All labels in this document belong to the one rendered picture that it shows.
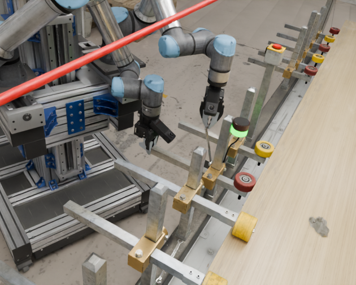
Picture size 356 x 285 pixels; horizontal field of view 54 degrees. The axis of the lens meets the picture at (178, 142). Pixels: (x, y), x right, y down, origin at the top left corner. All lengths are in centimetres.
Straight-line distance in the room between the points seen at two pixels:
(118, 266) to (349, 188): 129
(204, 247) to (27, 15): 105
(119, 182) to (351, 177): 133
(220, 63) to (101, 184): 128
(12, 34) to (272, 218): 106
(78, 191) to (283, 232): 134
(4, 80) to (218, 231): 105
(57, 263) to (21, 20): 136
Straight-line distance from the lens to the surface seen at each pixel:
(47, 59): 170
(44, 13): 125
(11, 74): 154
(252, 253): 114
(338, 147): 173
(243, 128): 126
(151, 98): 132
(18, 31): 130
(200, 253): 145
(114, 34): 137
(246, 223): 111
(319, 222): 131
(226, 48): 120
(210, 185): 138
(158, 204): 90
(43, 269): 215
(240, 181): 134
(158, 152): 146
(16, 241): 200
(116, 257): 215
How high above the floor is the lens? 179
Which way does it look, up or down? 37 degrees down
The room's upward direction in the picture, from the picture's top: 9 degrees clockwise
